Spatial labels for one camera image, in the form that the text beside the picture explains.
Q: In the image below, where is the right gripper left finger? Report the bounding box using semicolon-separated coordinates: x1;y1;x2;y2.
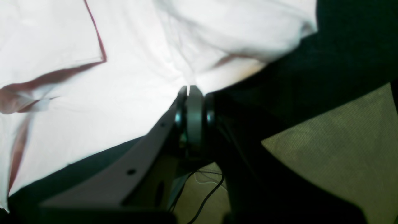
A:
39;86;204;224

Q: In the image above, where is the pink T-shirt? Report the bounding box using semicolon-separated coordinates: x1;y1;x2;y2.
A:
0;0;318;212

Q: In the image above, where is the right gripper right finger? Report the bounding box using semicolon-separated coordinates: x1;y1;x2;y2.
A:
205;94;367;224

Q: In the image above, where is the black table cloth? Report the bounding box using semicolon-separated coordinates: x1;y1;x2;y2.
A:
1;0;397;224

